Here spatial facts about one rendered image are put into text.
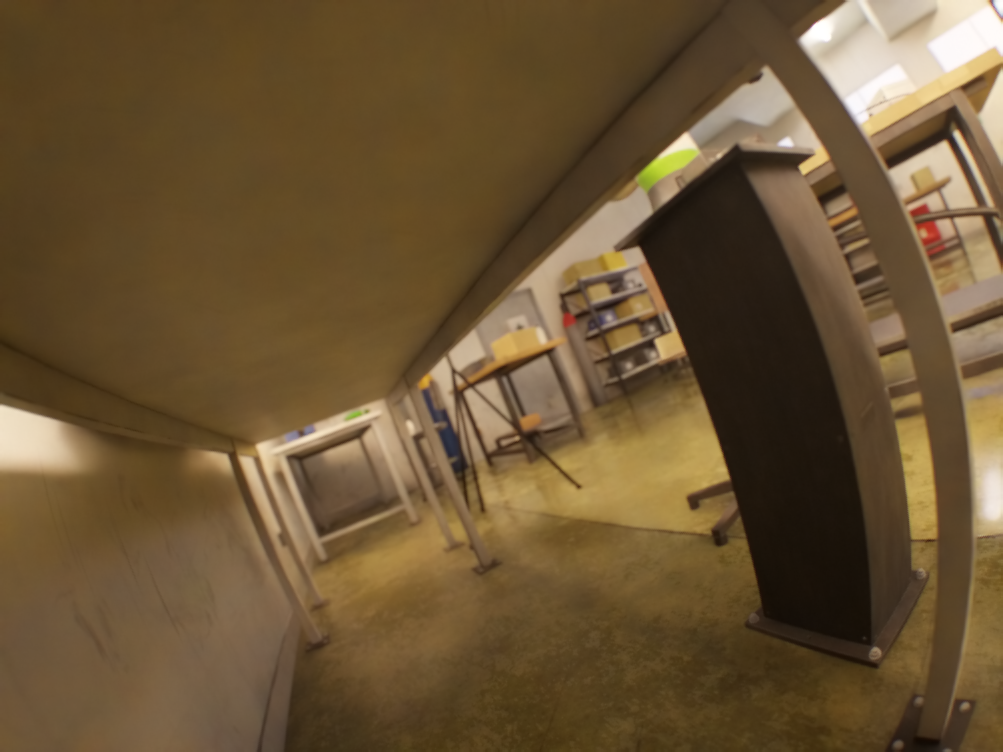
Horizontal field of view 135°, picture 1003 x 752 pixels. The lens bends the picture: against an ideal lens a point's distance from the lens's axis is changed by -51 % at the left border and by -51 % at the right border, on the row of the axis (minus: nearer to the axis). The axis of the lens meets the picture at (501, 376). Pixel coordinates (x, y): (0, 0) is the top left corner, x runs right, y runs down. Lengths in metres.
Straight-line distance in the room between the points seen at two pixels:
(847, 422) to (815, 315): 0.15
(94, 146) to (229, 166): 0.12
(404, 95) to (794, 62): 0.33
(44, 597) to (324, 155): 0.65
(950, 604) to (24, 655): 0.98
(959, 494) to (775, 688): 0.49
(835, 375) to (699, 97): 0.37
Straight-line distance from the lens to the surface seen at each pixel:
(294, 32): 0.31
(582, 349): 6.49
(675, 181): 0.73
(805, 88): 0.42
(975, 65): 1.66
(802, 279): 0.59
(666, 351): 1.22
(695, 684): 0.88
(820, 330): 0.59
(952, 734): 0.74
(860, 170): 0.40
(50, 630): 0.70
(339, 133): 0.38
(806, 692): 0.81
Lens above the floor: 0.62
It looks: 3 degrees up
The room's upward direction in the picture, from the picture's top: 22 degrees counter-clockwise
